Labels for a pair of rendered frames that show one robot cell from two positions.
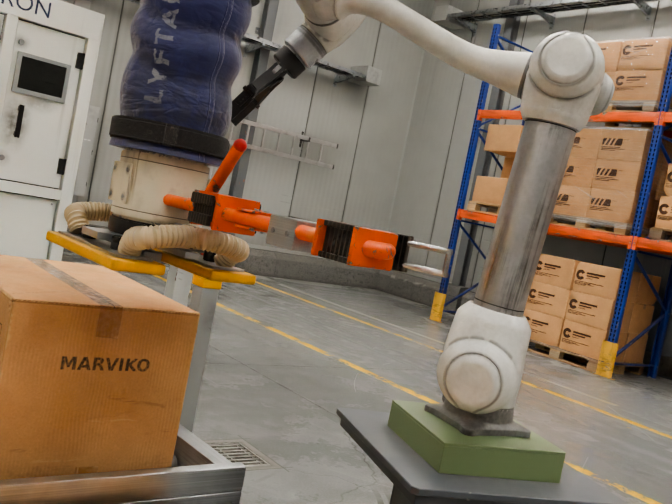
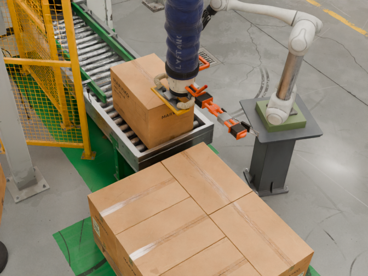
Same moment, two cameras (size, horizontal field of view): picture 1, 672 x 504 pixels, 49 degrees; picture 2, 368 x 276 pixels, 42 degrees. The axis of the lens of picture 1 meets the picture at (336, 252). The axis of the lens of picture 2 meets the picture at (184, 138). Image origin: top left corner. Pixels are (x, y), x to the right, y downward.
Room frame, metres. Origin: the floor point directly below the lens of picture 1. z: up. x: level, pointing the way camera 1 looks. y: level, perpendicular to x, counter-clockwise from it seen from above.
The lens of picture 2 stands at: (-1.17, 0.17, 3.13)
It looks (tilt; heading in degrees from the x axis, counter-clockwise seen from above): 43 degrees down; 3
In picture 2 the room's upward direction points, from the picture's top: 2 degrees clockwise
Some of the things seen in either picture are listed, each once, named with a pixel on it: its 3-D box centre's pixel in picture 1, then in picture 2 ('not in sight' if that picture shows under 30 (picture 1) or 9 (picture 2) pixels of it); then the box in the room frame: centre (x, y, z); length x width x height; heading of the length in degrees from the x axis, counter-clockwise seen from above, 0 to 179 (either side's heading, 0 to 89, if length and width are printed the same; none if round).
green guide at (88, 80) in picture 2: not in sight; (61, 55); (2.49, 1.56, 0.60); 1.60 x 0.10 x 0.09; 40
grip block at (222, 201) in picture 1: (224, 212); (203, 99); (1.26, 0.20, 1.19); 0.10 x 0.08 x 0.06; 130
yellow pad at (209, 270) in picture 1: (192, 255); not in sight; (1.51, 0.29, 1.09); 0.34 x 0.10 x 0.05; 40
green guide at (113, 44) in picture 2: not in sight; (111, 38); (2.83, 1.15, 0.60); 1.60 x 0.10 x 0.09; 40
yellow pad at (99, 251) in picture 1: (103, 243); (170, 97); (1.39, 0.43, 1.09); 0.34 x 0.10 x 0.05; 40
